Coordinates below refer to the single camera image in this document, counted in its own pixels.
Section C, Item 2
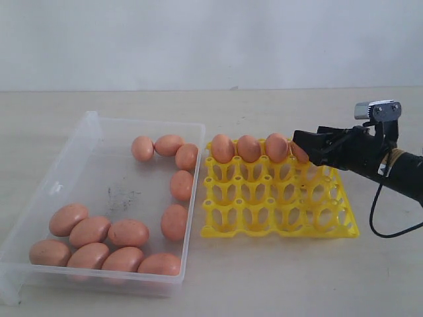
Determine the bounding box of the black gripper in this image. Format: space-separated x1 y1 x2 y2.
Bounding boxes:
293 120 400 175

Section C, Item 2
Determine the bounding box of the brown egg packed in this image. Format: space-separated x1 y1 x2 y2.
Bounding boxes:
237 135 261 163
211 134 235 164
265 133 289 163
290 141 309 164

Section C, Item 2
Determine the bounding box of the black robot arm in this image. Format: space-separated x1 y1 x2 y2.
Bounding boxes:
293 120 422 203

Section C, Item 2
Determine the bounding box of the yellow plastic egg tray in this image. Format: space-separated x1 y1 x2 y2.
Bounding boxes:
201 155 360 238

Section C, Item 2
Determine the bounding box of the brown egg back right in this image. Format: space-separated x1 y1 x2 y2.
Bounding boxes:
175 143 198 171

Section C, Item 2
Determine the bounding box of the brown egg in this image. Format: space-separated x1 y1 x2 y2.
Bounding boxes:
108 219 149 248
102 246 144 272
49 203 89 237
69 216 111 248
161 204 188 242
137 253 181 276
131 135 154 162
67 242 110 269
29 240 71 267
154 134 184 157
170 170 194 201
175 143 198 171

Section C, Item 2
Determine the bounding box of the brown egg right side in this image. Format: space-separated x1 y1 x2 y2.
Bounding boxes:
170 170 194 201

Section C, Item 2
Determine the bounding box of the brown egg back middle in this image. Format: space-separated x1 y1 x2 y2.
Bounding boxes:
154 134 184 157

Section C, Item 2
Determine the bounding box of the brown egg right lower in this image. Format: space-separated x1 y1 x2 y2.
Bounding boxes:
161 204 188 242

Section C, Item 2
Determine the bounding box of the brown egg back left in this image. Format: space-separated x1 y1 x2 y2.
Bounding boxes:
131 135 154 162

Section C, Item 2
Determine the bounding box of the brown egg front right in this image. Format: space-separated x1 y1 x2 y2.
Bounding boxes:
137 253 181 276

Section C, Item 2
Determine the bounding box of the clear plastic bin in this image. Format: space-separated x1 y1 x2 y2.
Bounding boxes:
1 111 206 306

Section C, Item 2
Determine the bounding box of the brown egg front middle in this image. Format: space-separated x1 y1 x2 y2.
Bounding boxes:
102 246 144 272

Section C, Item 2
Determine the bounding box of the brown egg centre left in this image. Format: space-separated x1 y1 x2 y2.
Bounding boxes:
69 216 111 248

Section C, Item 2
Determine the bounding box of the brown egg front inner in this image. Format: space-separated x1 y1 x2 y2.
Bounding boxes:
67 242 110 269

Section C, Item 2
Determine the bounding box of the brown egg front left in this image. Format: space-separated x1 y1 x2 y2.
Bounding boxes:
29 240 71 267

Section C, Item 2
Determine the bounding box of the black camera cable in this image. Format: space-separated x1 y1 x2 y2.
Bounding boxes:
369 155 423 238

